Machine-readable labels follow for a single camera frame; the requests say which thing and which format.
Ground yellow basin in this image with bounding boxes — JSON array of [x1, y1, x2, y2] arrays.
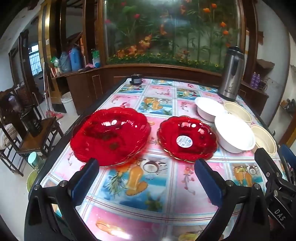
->
[[26, 169, 40, 193]]

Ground flower and bamboo wall mural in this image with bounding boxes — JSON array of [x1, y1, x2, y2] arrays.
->
[[104, 0, 243, 69]]

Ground small black jar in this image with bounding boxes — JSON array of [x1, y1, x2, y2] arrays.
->
[[129, 74, 142, 85]]

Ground mop with metal pole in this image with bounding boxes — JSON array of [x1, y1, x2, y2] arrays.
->
[[42, 62, 63, 119]]

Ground purple bottles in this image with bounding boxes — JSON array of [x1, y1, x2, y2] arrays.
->
[[251, 72, 262, 88]]

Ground white bucket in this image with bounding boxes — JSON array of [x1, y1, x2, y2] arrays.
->
[[61, 92, 77, 114]]

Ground printed fruit tablecloth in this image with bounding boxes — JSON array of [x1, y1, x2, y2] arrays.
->
[[40, 77, 289, 241]]

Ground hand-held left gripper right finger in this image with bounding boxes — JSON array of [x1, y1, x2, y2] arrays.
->
[[194, 159, 271, 241]]

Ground black box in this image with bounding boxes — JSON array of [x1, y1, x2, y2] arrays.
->
[[20, 108, 43, 138]]

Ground beige ribbed bowl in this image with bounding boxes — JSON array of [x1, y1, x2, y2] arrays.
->
[[223, 101, 253, 124], [250, 124, 277, 156]]

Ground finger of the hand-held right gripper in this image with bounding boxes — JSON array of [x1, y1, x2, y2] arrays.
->
[[279, 145, 296, 181], [254, 148, 281, 188]]

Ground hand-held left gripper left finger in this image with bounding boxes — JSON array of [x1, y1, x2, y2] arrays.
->
[[24, 158, 100, 241]]

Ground stainless steel thermos jug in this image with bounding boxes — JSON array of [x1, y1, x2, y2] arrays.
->
[[217, 46, 245, 102]]

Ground green and white packet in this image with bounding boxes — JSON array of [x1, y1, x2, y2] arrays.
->
[[91, 49, 101, 68]]

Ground small red scalloped plate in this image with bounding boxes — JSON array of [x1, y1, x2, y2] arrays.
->
[[157, 116, 218, 162]]

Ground striped cushion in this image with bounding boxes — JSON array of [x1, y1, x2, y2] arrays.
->
[[0, 123, 22, 151]]

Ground white bowl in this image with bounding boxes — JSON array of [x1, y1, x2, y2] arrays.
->
[[195, 97, 228, 122], [214, 113, 256, 154]]

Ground dark wooden cabinet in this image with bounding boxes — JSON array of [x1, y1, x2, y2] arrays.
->
[[51, 64, 270, 116]]

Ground green lidded jar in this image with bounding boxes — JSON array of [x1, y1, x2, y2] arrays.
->
[[27, 152, 45, 171]]

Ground wooden chair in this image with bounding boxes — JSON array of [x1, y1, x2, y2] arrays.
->
[[17, 93, 65, 165]]

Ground large red scalloped plate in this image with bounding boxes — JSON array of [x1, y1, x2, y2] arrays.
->
[[70, 107, 151, 167]]

